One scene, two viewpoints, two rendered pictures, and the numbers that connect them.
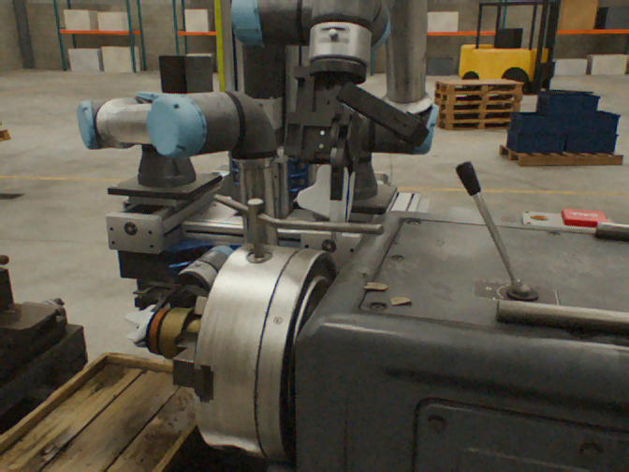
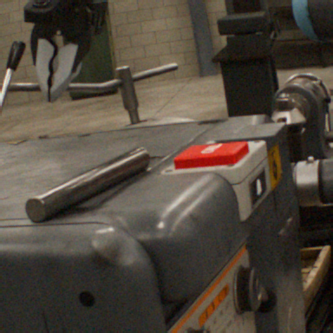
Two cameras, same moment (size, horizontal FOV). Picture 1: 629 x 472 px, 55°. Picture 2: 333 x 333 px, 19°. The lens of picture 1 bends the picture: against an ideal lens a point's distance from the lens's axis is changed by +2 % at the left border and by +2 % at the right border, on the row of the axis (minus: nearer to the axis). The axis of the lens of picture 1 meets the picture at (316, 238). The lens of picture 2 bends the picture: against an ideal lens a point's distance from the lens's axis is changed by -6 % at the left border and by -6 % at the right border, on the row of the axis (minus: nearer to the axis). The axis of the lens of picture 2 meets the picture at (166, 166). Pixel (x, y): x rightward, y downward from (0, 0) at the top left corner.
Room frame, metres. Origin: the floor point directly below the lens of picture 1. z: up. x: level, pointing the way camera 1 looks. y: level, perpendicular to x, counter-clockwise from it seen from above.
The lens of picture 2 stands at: (0.90, -1.39, 1.43)
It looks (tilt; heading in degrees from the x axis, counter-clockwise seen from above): 10 degrees down; 93
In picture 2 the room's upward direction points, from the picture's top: 9 degrees counter-clockwise
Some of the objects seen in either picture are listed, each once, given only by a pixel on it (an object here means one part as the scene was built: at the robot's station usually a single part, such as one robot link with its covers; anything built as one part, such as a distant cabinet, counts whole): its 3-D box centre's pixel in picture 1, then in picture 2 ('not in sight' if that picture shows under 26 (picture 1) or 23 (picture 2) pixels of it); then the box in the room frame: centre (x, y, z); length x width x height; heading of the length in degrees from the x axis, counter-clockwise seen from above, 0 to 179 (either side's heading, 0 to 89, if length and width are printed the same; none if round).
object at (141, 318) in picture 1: (140, 319); not in sight; (0.87, 0.29, 1.10); 0.09 x 0.06 x 0.03; 164
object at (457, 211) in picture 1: (472, 222); (249, 143); (0.94, -0.26, 1.24); 0.09 x 0.08 x 0.03; 74
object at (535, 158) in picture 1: (562, 127); not in sight; (7.40, -3.02, 0.39); 1.20 x 0.80 x 0.79; 92
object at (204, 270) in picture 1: (197, 282); (308, 181); (1.05, 0.23, 1.08); 0.08 x 0.05 x 0.08; 74
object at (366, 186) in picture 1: (347, 172); not in sight; (1.43, -0.08, 1.21); 0.15 x 0.15 x 0.10
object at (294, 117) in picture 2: not in sight; (286, 117); (1.06, 0.65, 1.13); 0.08 x 0.08 x 0.03
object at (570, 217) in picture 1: (583, 220); (212, 159); (0.90, -0.42, 1.26); 0.06 x 0.06 x 0.02; 74
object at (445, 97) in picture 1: (475, 104); not in sight; (10.13, -2.66, 0.36); 1.26 x 0.86 x 0.73; 95
